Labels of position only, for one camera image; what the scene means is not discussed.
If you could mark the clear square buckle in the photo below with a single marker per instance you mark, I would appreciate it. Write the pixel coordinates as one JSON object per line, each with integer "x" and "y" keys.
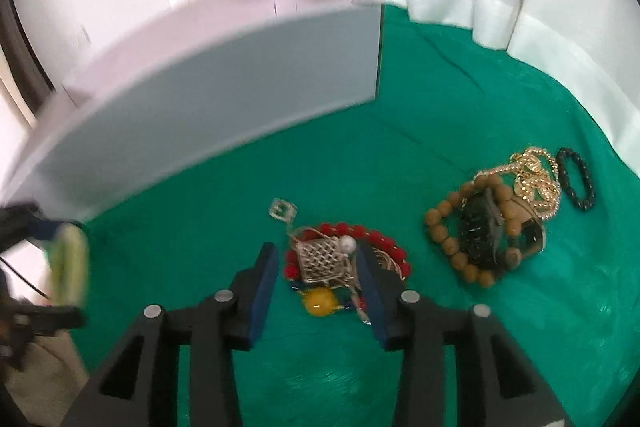
{"x": 283, "y": 211}

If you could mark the pale jade bangle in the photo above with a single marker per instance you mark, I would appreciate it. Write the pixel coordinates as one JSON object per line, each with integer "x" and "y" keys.
{"x": 69, "y": 263}

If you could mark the green patterned cloth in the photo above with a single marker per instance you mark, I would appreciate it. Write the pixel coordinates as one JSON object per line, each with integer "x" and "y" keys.
{"x": 446, "y": 108}

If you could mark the white drawer box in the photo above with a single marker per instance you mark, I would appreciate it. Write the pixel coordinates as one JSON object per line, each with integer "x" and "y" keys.
{"x": 204, "y": 79}

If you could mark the black wrist watch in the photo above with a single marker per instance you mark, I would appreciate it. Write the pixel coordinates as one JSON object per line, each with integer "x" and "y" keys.
{"x": 499, "y": 236}

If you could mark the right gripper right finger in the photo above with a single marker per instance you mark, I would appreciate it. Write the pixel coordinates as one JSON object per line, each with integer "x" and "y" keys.
{"x": 497, "y": 384}

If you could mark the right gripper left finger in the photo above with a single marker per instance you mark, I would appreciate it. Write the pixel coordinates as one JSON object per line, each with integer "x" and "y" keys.
{"x": 137, "y": 384}

